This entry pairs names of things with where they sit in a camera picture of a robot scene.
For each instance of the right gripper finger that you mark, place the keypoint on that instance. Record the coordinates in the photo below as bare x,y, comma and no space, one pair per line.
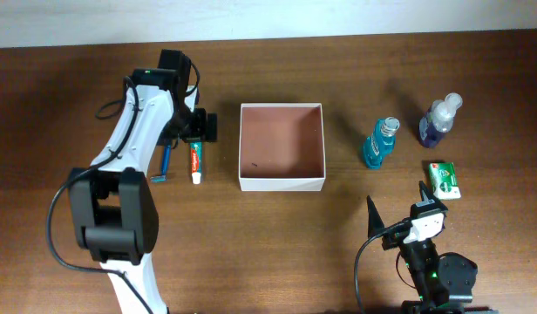
425,193
375,222

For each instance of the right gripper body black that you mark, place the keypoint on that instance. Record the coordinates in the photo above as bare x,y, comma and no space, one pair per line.
393,241

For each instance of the green red toothpaste tube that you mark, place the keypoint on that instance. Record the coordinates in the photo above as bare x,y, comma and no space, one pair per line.
196,162

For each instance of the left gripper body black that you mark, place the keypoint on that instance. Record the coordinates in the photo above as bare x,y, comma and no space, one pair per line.
187,125

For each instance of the blue disposable razor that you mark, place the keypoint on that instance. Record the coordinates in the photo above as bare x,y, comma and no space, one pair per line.
165,160

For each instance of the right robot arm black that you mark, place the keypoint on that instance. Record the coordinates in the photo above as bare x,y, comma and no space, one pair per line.
443,282

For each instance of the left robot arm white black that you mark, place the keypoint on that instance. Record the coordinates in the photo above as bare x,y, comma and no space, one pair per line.
112,207

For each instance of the teal mouthwash bottle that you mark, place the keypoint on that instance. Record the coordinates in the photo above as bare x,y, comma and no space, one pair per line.
381,142

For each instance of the green white soap box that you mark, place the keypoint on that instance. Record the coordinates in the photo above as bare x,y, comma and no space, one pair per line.
444,181

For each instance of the white pink cardboard box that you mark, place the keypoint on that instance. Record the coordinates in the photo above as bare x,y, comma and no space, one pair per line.
281,147

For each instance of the blue foam soap bottle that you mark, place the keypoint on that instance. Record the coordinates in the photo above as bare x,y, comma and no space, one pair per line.
438,119

